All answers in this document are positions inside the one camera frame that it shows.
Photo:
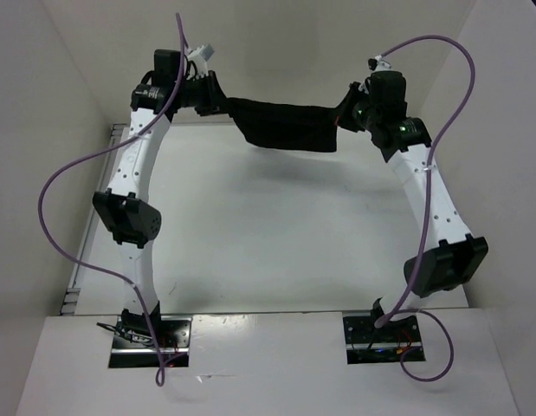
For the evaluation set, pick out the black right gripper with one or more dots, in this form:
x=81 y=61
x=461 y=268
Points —
x=344 y=119

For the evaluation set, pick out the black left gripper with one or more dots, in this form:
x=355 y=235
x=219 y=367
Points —
x=216 y=102

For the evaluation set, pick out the black skirt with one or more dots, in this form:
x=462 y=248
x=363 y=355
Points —
x=284 y=126

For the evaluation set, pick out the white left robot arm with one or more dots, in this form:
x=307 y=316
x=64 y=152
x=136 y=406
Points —
x=178 y=80

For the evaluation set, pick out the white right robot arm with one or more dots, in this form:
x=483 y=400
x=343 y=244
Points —
x=448 y=253

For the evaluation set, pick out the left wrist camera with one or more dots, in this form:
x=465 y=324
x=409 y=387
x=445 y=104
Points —
x=198 y=60

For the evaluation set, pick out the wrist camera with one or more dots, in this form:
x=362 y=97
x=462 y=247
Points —
x=198 y=60
x=378 y=64

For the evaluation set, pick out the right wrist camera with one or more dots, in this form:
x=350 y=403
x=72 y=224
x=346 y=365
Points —
x=378 y=64

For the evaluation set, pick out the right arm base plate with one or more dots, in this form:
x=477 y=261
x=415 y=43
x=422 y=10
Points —
x=365 y=344

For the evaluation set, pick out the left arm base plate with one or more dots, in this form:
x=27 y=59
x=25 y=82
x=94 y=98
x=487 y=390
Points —
x=133 y=350

